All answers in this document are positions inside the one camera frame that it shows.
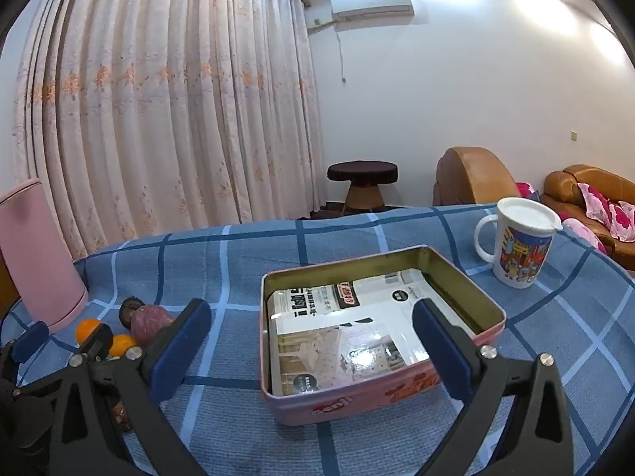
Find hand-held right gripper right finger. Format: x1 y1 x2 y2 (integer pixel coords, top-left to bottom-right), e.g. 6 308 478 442
412 299 576 476

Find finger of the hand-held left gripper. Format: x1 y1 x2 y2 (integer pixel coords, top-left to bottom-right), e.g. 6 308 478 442
0 321 50 392
87 324 114 358

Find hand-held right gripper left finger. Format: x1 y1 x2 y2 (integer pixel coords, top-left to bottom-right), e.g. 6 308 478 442
50 299 213 476

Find orange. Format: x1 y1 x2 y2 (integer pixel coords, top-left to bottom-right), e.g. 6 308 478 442
75 318 102 347
108 334 137 359

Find dusty purple round fruit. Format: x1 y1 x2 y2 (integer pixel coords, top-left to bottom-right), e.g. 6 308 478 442
130 306 174 348

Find dark brown round fruit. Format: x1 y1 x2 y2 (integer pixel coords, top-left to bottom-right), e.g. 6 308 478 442
120 297 146 329

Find pink metal tin box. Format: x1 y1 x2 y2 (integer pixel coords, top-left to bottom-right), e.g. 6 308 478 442
260 244 507 427

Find pink plastic bin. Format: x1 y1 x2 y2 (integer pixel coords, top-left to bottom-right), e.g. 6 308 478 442
0 177 89 333

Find printed paper liner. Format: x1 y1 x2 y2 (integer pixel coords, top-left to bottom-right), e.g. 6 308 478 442
268 269 477 397

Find blue plaid blanket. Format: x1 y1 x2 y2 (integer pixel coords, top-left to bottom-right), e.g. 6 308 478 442
0 203 635 476

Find white cartoon print mug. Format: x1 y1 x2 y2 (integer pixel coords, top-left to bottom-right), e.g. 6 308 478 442
473 213 554 288

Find brown leather armchair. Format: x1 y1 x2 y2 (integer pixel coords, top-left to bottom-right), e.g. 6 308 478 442
433 147 519 207

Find dark round wicker stool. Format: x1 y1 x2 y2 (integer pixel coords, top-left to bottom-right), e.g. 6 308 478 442
326 161 399 211

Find brown leather sofa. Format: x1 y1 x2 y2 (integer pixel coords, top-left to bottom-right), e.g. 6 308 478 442
541 165 635 271

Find pink floral curtain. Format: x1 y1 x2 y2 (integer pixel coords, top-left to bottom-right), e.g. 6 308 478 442
12 0 325 261

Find white air conditioner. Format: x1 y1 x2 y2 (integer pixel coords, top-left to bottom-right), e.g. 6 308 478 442
330 0 415 23

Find air conditioner power cable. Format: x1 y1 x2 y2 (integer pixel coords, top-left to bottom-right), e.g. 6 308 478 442
336 22 347 85

